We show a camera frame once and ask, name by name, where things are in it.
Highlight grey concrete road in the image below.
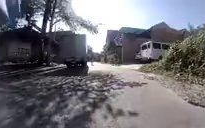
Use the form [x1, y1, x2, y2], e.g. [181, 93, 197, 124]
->
[0, 61, 205, 128]

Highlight white van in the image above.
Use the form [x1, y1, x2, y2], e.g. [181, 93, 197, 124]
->
[134, 40, 173, 64]

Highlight low dark building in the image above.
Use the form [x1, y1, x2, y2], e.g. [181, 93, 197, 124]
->
[0, 27, 45, 64]

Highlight large tree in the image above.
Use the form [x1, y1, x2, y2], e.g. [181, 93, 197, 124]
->
[21, 0, 100, 66]

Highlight dirt verge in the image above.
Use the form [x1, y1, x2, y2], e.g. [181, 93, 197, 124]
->
[139, 68, 205, 112]

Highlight building with green roof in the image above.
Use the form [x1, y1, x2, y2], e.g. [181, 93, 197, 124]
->
[104, 21, 192, 65]

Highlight green bushes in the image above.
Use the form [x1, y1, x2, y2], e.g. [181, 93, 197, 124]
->
[139, 23, 205, 85]

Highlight grey box truck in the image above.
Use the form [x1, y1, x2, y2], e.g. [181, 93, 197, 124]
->
[54, 31, 89, 69]

